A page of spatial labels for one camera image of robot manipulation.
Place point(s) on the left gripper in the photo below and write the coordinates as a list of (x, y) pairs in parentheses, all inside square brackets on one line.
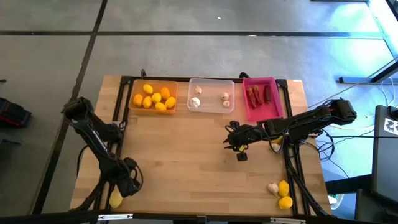
[(129, 182)]

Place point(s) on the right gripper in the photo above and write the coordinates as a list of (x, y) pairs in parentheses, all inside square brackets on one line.
[(245, 135)]

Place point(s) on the small white garlic bulb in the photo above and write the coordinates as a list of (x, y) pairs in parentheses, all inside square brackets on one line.
[(226, 104)]

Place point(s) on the large white garlic bulb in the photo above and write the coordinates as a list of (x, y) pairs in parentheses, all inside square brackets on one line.
[(195, 101)]

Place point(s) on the orange-tinted lemon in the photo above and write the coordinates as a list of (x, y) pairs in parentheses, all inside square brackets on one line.
[(137, 100)]

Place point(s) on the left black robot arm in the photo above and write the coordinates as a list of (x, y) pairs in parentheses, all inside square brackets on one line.
[(93, 137)]

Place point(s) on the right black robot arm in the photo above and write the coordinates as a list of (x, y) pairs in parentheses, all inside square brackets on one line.
[(304, 123)]

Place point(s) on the pale yellow lemon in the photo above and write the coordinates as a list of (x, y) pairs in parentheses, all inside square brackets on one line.
[(114, 201)]

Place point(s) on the pink plastic bin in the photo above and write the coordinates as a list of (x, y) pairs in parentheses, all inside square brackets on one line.
[(264, 112)]

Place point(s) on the clear plastic bin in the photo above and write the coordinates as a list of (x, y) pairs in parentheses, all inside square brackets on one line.
[(211, 93)]

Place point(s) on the black clamp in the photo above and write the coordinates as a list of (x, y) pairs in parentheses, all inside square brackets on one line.
[(243, 75), (143, 72)]

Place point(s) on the black crossbar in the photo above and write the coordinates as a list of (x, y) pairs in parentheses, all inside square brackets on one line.
[(62, 218)]

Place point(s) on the orange translucent bin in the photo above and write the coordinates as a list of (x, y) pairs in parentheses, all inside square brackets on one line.
[(171, 85)]

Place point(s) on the white cup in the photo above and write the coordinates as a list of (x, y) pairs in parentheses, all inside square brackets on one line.
[(337, 200)]

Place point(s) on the black bag with red trim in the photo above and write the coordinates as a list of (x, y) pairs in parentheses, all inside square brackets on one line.
[(14, 115)]

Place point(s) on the black metal floor stand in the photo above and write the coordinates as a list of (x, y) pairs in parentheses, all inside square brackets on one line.
[(357, 80)]

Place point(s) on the black equipment case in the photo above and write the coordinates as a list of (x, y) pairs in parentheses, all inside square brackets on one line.
[(385, 155)]

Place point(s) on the silver metal bracket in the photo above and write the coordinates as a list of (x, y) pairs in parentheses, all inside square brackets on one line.
[(287, 220), (115, 216)]

